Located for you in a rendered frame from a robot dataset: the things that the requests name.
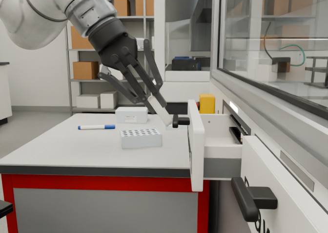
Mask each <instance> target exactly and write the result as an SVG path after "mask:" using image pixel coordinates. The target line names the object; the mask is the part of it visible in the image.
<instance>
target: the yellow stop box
mask: <svg viewBox="0 0 328 233"><path fill-rule="evenodd" d="M198 111H199V114H214V113H215V97H214V96H213V94H200V95H199V102H198Z"/></svg>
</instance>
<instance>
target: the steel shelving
mask: <svg viewBox="0 0 328 233"><path fill-rule="evenodd" d="M117 18H119V19H120V21H121V22H124V21H143V23H144V39H146V21H147V38H148V39H149V22H150V21H153V16H146V0H143V16H117ZM64 31H65V46H66V60H67V75H68V89H69V103H70V117H71V116H73V111H80V112H83V111H100V112H115V111H116V110H117V109H118V108H119V107H146V106H145V105H117V106H116V107H115V108H114V109H110V108H101V107H99V108H80V107H77V106H76V107H74V108H72V95H71V82H79V92H80V95H81V94H82V87H81V82H108V81H106V80H101V79H100V78H95V79H92V80H84V79H70V66H69V51H77V59H78V62H79V61H80V54H79V51H95V49H68V36H67V24H66V26H65V28H64ZM144 70H145V72H146V56H145V54H144ZM148 76H149V77H150V67H149V64H148ZM135 79H136V80H137V81H138V82H143V80H142V79H141V78H140V77H135ZM119 81H120V82H128V81H127V79H123V80H119ZM144 91H145V93H146V94H147V86H146V85H145V84H144Z"/></svg>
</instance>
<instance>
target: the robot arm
mask: <svg viewBox="0 0 328 233"><path fill-rule="evenodd" d="M117 15H118V11H117V10H116V9H115V7H114V6H113V4H112V1H111V0H0V19H1V20H2V22H3V23H4V26H5V29H6V32H7V34H8V36H9V38H10V39H11V41H12V42H13V43H14V44H15V45H17V46H19V47H20V48H23V49H27V50H36V49H40V48H43V47H45V46H47V45H48V44H50V43H51V42H52V41H53V40H54V39H55V38H56V37H57V36H58V35H59V34H60V33H61V32H62V31H63V29H64V28H65V26H66V24H67V22H68V20H69V21H70V22H71V23H72V24H73V26H74V27H75V29H76V30H77V31H78V33H79V34H80V36H81V37H83V38H87V37H88V41H89V42H90V43H91V45H92V46H93V47H94V49H95V50H96V52H97V53H98V55H99V56H100V59H101V63H102V68H101V71H100V72H99V73H98V77H99V78H101V79H103V80H106V81H108V82H109V83H110V84H111V85H113V86H114V87H115V88H116V89H117V90H118V91H119V92H120V93H121V94H122V95H124V96H125V97H126V98H127V99H128V100H129V101H131V102H132V103H133V104H137V103H144V104H145V106H146V107H147V108H148V110H149V111H150V113H151V114H155V113H157V114H158V116H159V117H160V118H161V120H162V121H163V123H164V124H165V125H166V127H168V126H169V125H170V124H172V118H171V117H170V115H169V114H168V112H167V111H166V109H165V108H164V107H165V106H166V105H167V103H166V101H165V99H164V98H163V96H162V95H161V93H160V88H161V87H162V85H163V80H162V78H161V75H160V73H159V70H158V68H157V65H156V62H155V60H154V57H153V55H152V52H151V42H150V40H149V39H144V40H137V39H136V38H135V37H133V36H131V35H130V34H129V32H128V31H127V29H126V28H125V26H124V25H123V24H122V22H121V21H120V19H119V18H117ZM138 46H139V47H140V49H141V50H144V54H145V56H146V59H147V62H148V64H149V67H150V69H151V72H152V74H153V77H154V79H155V82H156V85H154V83H153V82H152V80H151V79H150V77H149V76H148V74H147V73H146V72H145V70H144V69H143V67H142V66H141V64H140V62H139V61H138V60H137V58H138ZM129 65H132V67H133V68H134V69H135V70H136V72H137V73H138V75H139V76H140V78H141V79H142V80H143V82H144V83H145V85H146V86H147V87H148V89H149V90H150V92H151V93H152V95H151V96H150V97H148V95H147V94H146V93H145V91H144V90H143V89H142V87H141V86H140V84H139V83H138V81H137V80H136V79H135V77H134V76H133V74H132V73H131V71H130V69H129V68H128V66H129ZM108 67H110V68H112V69H115V70H118V71H120V72H121V73H122V74H123V75H124V77H125V78H126V79H127V81H128V82H129V84H130V85H131V87H132V88H133V89H134V91H135V92H136V94H137V95H138V96H136V95H135V94H134V93H133V92H132V91H131V90H130V89H128V88H127V87H126V86H125V85H124V84H123V83H122V82H120V81H119V80H118V79H117V78H116V77H115V76H113V75H111V71H110V70H109V69H108Z"/></svg>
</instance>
